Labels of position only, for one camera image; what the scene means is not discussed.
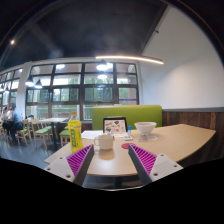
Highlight light wooden dining table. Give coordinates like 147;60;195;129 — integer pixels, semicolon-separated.
37;117;69;151

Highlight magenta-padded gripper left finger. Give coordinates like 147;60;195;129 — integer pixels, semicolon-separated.
43;143;96;187

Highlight wooden chairs with green seats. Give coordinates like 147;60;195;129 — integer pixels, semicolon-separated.
14;118;71;149

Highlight white ceramic bowl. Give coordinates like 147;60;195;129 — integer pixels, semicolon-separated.
134;121;158;137

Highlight green booth backrest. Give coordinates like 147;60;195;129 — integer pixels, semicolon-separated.
91;105;163;131

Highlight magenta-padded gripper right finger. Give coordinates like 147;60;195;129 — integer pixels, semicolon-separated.
128;143;184;186

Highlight white ceramic mug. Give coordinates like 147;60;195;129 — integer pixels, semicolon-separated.
93;133;115;151

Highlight long linear ceiling light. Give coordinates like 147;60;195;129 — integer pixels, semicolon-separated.
94;54;165;66

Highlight white paper sheets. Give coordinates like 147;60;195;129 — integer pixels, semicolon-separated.
80;129;104;140

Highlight person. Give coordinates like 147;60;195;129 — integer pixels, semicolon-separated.
0;106;10;133
8;103;24;143

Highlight black-framed picture tablet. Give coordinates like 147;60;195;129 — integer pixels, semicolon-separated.
102;116;129;137

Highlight round pendant lamps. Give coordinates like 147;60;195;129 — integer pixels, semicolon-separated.
0;59;110;93

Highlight flat round red coaster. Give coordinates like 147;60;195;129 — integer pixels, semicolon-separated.
121;142;136;150

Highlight dark-framed window wall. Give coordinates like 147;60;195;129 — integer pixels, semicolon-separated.
0;61;139;122

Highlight yellow drink bottle orange cap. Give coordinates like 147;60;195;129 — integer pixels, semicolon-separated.
67;119;84;154

